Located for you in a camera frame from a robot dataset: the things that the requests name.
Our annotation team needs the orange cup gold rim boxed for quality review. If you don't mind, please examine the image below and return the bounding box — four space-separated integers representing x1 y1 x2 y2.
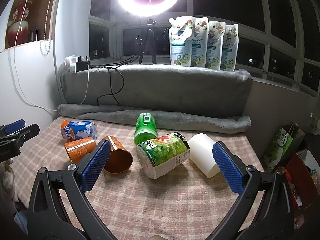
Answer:
104 135 133 174

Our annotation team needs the white paper cup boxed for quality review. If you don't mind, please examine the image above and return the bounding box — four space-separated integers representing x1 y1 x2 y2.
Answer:
188 133 220 178

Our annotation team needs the red white vase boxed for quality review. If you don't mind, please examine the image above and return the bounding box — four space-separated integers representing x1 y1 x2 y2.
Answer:
6 1 32 48

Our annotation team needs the green plastic cup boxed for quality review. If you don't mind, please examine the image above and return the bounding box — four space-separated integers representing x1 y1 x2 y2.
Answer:
134 113 158 146

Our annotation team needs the red box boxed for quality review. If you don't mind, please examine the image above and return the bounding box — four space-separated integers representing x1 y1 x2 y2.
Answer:
285 153 318 209

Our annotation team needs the ring light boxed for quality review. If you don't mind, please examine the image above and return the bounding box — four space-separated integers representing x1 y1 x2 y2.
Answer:
118 0 178 17

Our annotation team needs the plaid tablecloth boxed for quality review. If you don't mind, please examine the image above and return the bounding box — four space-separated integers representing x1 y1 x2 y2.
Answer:
11 115 265 240

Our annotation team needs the green label noodle cup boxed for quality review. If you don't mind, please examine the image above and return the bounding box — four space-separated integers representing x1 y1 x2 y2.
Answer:
136 132 190 179

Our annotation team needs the green shopping bag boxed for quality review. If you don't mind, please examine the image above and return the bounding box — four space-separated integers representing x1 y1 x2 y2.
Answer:
262 122 305 172

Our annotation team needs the grey fleece blanket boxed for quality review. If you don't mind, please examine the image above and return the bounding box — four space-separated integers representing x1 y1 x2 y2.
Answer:
58 64 252 134

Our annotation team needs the black tripod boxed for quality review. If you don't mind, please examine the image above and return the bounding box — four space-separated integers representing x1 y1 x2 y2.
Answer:
138 17 157 64

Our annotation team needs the orange blue Arctic Ocean bottle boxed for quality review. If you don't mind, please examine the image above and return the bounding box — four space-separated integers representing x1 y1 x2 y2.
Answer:
60 120 98 140

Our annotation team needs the white cable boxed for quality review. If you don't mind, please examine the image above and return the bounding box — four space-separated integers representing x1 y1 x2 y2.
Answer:
12 0 90 113

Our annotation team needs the white power strip with plugs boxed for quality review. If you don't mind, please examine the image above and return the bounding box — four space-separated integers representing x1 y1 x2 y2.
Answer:
64 55 91 73

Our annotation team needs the black cable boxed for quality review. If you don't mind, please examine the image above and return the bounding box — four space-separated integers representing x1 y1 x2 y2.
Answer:
88 55 141 106

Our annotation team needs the orange patterned cup with stripe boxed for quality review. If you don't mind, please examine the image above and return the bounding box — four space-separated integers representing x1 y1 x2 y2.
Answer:
64 137 97 164

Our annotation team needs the white refill pouch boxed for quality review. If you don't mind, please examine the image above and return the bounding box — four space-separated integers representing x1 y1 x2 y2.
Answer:
191 17 209 67
220 24 239 71
206 21 226 70
169 16 196 67

